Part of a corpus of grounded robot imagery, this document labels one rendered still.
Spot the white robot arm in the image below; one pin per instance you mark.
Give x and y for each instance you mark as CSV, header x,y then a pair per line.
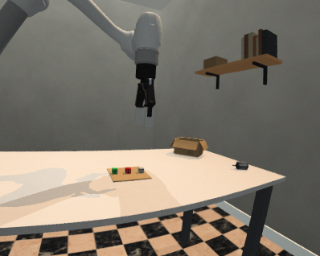
x,y
147,35

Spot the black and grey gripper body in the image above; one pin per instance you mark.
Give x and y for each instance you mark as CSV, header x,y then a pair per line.
x,y
144,70

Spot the open brown cardboard box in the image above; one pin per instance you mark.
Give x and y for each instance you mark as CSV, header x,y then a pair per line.
x,y
189,145

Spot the tan square mat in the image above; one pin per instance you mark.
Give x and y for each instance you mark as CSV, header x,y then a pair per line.
x,y
121,176

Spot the red die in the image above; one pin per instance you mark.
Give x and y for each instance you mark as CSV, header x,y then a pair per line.
x,y
127,170

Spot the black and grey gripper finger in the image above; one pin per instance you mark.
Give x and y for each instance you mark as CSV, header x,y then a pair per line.
x,y
139,100
149,101

